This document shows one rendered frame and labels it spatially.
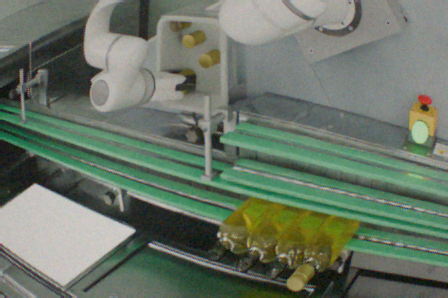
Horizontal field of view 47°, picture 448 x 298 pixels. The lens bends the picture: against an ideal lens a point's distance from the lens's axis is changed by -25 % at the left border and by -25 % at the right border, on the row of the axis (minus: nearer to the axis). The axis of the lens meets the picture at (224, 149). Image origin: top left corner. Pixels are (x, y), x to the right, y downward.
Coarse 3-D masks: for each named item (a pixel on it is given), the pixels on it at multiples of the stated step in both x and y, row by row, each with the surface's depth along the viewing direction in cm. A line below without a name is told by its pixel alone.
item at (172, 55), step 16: (176, 16) 132; (160, 32) 136; (176, 32) 140; (208, 32) 138; (224, 32) 128; (160, 48) 137; (176, 48) 142; (192, 48) 142; (208, 48) 140; (224, 48) 129; (160, 64) 139; (176, 64) 144; (192, 64) 144; (224, 64) 131; (208, 80) 143; (224, 80) 132; (192, 96) 144; (224, 96) 134
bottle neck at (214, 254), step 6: (222, 240) 113; (228, 240) 114; (216, 246) 112; (222, 246) 112; (228, 246) 113; (210, 252) 111; (216, 252) 110; (222, 252) 111; (228, 252) 113; (210, 258) 112; (216, 258) 112
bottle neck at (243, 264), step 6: (246, 252) 111; (252, 252) 110; (258, 252) 111; (240, 258) 109; (246, 258) 108; (252, 258) 109; (258, 258) 110; (240, 264) 110; (246, 264) 108; (252, 264) 108; (240, 270) 109; (246, 270) 108
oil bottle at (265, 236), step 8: (280, 208) 121; (288, 208) 121; (296, 208) 121; (272, 216) 119; (280, 216) 118; (288, 216) 118; (296, 216) 118; (264, 224) 116; (272, 224) 116; (280, 224) 116; (288, 224) 116; (256, 232) 114; (264, 232) 114; (272, 232) 113; (280, 232) 113; (248, 240) 113; (256, 240) 112; (264, 240) 112; (272, 240) 111; (248, 248) 113; (264, 248) 111; (272, 248) 111; (264, 256) 112; (272, 256) 112
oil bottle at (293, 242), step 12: (300, 216) 118; (312, 216) 118; (324, 216) 117; (300, 228) 114; (312, 228) 114; (288, 240) 111; (300, 240) 110; (276, 252) 110; (288, 252) 109; (300, 252) 109; (300, 264) 110
